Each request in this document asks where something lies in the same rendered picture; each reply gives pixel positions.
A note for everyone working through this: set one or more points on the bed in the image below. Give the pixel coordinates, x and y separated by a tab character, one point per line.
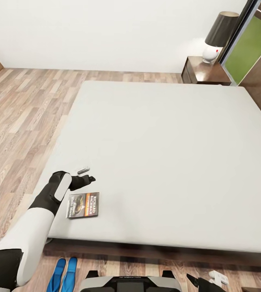
177	168

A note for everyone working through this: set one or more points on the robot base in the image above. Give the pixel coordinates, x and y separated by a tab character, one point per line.
93	283

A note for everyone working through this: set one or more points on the sandal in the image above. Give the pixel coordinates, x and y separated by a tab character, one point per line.
69	279
54	283

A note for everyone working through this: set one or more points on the hardback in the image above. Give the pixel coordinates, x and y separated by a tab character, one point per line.
82	205

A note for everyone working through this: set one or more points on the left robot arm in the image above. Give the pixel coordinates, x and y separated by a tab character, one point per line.
22	247

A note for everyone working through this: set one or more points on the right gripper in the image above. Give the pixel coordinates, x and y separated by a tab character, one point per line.
204	285

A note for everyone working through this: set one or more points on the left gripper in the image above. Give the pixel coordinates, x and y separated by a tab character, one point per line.
83	181

